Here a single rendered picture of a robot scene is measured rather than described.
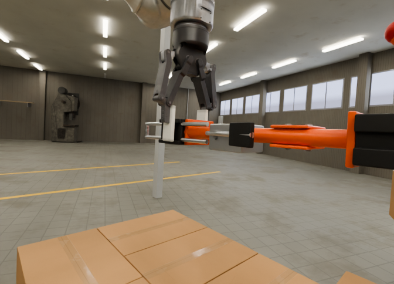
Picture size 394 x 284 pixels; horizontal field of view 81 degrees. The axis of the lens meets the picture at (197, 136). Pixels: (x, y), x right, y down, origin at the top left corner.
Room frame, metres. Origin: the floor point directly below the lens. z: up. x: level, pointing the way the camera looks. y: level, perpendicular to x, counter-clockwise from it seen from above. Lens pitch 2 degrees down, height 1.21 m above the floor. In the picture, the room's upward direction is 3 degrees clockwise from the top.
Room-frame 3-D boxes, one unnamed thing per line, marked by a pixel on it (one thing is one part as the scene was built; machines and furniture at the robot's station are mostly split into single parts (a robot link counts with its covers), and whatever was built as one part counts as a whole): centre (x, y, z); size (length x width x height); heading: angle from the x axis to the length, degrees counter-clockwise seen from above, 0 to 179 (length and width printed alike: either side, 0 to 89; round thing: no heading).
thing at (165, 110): (0.44, 0.07, 1.24); 0.03 x 0.01 x 0.05; 132
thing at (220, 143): (0.40, -0.07, 1.20); 0.07 x 0.07 x 0.04; 43
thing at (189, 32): (0.49, 0.02, 1.36); 0.08 x 0.07 x 0.09; 132
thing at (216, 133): (0.42, 0.02, 1.20); 0.31 x 0.03 x 0.05; 43
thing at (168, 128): (0.46, 0.06, 1.22); 0.03 x 0.01 x 0.07; 42
